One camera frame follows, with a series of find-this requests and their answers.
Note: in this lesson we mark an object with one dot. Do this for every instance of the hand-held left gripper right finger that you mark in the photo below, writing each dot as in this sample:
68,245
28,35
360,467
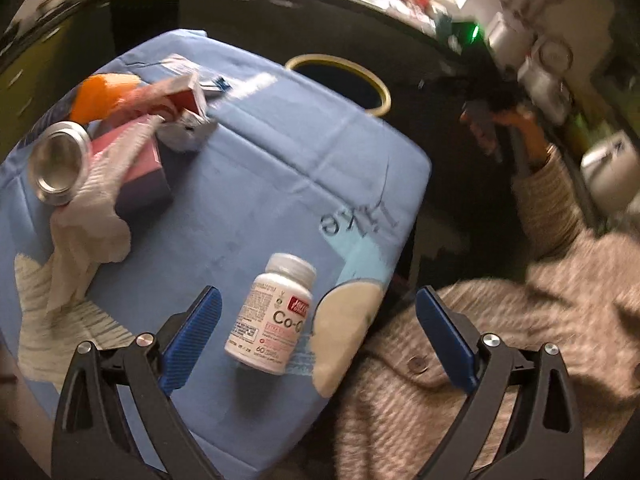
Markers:
447,340

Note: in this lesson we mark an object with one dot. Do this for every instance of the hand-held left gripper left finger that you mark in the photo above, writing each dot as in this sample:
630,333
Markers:
192,340

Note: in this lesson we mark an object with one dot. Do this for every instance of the white pill bottle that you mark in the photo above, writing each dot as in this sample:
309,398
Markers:
270,310

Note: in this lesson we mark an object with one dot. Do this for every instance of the black bin with yellow rim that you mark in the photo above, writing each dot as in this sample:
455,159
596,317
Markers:
340,82

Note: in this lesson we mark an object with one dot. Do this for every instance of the white paper tissue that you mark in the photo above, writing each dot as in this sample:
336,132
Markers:
95,220

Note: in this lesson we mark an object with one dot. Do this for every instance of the pink purple box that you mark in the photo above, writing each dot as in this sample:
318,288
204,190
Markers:
145,180

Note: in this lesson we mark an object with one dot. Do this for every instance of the silver wrapper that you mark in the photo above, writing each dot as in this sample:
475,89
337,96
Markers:
185,135

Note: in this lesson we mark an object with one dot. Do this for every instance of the metal can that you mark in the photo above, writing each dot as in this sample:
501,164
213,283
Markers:
57,160

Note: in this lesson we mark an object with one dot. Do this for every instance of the small printed paper carton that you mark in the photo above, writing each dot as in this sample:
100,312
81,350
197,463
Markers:
182,95

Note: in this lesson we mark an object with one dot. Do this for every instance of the person's right hand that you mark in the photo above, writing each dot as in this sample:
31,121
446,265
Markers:
530,135

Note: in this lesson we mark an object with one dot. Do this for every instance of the white container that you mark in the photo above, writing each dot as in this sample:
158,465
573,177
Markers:
610,175

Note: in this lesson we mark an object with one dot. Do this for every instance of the blue printed cloth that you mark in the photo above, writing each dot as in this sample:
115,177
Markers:
250,160

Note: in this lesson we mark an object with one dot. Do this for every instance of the small blue white wrapper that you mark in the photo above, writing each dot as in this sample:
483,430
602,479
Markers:
217,86

